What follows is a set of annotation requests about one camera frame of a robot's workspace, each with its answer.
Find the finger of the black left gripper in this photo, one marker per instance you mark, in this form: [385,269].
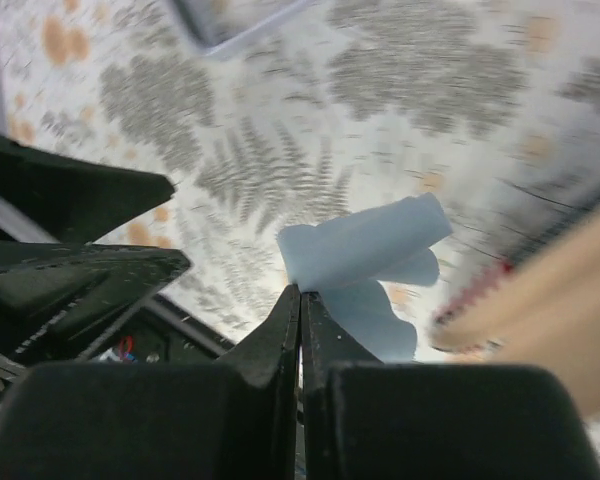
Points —
[60,300]
[73,200]

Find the floral pattern table mat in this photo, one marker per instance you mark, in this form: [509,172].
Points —
[493,106]

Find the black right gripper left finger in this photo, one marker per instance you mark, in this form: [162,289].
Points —
[232,418]

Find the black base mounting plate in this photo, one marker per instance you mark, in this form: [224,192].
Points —
[162,332]

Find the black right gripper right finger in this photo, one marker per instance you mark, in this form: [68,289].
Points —
[368,420]

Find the light blue cleaning cloth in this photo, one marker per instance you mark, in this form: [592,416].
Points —
[347,260]

